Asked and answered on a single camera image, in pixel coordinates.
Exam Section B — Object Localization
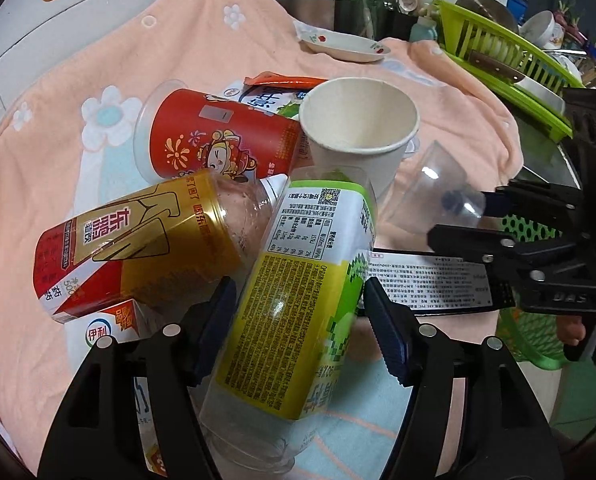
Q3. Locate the orange snack wrapper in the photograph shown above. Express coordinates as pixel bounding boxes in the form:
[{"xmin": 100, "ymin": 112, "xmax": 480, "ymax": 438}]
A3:
[{"xmin": 243, "ymin": 72, "xmax": 330, "ymax": 89}]

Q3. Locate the green plastic dish rack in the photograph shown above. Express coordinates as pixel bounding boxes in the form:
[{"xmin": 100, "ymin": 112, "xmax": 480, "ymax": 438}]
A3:
[{"xmin": 435, "ymin": 0, "xmax": 587, "ymax": 144}]

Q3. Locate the teal bottle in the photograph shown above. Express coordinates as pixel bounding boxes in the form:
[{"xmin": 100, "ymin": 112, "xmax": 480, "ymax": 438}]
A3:
[{"xmin": 410, "ymin": 7, "xmax": 440, "ymax": 44}]

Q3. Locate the black box with white label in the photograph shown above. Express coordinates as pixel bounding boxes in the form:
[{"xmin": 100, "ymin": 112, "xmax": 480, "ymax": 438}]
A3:
[{"xmin": 357, "ymin": 247, "xmax": 517, "ymax": 318}]

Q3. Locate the peach flower-print towel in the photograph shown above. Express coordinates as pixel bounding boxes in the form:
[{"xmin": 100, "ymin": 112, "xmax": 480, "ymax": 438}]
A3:
[{"xmin": 0, "ymin": 0, "xmax": 525, "ymax": 480}]

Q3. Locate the white paper cup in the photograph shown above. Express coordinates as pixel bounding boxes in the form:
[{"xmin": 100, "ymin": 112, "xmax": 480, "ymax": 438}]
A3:
[{"xmin": 298, "ymin": 77, "xmax": 422, "ymax": 202}]

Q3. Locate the red cartoon-print plastic cup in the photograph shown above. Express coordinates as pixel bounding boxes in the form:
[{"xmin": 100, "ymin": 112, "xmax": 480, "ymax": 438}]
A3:
[{"xmin": 133, "ymin": 80, "xmax": 310, "ymax": 184}]

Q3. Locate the metal pot lid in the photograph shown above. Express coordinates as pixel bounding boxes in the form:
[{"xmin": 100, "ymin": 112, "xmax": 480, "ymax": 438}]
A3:
[{"xmin": 455, "ymin": 0, "xmax": 520, "ymax": 28}]

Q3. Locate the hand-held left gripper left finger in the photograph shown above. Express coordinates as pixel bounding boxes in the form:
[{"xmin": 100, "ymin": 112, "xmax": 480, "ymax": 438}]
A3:
[{"xmin": 37, "ymin": 276, "xmax": 239, "ymax": 480}]

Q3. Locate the white floral bowl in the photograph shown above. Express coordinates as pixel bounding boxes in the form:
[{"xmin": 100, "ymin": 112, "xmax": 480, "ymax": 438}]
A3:
[{"xmin": 520, "ymin": 10, "xmax": 567, "ymax": 52}]

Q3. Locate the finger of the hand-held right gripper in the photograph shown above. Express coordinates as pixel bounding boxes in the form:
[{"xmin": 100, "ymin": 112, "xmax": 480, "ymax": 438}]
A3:
[
  {"xmin": 442, "ymin": 179, "xmax": 583, "ymax": 227},
  {"xmin": 427, "ymin": 224, "xmax": 596, "ymax": 312}
]

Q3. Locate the clear plastic cup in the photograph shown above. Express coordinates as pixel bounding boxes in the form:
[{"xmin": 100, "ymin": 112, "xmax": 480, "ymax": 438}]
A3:
[{"xmin": 387, "ymin": 140, "xmax": 487, "ymax": 234}]

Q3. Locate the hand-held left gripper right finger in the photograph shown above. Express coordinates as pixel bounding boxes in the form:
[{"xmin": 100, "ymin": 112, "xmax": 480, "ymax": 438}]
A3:
[{"xmin": 362, "ymin": 276, "xmax": 564, "ymax": 480}]

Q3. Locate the white and blue milk carton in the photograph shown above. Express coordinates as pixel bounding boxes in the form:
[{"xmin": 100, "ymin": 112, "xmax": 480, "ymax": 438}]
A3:
[{"xmin": 218, "ymin": 80, "xmax": 315, "ymax": 122}]

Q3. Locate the green plastic basket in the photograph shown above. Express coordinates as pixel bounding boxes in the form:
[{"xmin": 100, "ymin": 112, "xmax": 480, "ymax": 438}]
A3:
[{"xmin": 495, "ymin": 212, "xmax": 570, "ymax": 372}]

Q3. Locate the person's right hand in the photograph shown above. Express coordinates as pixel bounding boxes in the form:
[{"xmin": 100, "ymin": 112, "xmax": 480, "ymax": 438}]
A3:
[{"xmin": 555, "ymin": 316, "xmax": 589, "ymax": 347}]

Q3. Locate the white dish with red flowers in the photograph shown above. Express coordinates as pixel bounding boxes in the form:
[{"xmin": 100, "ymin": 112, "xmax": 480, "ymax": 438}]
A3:
[{"xmin": 294, "ymin": 22, "xmax": 392, "ymax": 64}]

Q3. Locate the wooden-handled knife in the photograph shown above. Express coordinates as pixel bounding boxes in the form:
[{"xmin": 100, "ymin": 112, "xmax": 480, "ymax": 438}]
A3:
[{"xmin": 468, "ymin": 50, "xmax": 529, "ymax": 84}]

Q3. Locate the small carton with red label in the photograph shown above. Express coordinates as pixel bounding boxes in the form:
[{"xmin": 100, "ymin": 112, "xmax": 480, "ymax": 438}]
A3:
[{"xmin": 63, "ymin": 297, "xmax": 199, "ymax": 478}]

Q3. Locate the metal sink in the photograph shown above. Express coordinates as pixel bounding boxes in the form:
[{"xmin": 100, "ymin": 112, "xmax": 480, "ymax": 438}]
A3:
[{"xmin": 273, "ymin": 0, "xmax": 350, "ymax": 31}]

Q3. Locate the gold and red drink bottle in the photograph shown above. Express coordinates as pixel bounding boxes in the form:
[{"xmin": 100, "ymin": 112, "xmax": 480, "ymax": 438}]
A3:
[{"xmin": 33, "ymin": 167, "xmax": 279, "ymax": 325}]

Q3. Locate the clear bottle with green label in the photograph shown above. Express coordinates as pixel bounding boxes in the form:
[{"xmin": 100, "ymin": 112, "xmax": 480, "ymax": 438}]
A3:
[{"xmin": 198, "ymin": 172, "xmax": 379, "ymax": 467}]

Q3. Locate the green glass jar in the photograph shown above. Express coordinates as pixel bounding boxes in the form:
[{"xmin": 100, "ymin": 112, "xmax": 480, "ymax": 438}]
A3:
[{"xmin": 350, "ymin": 0, "xmax": 397, "ymax": 41}]

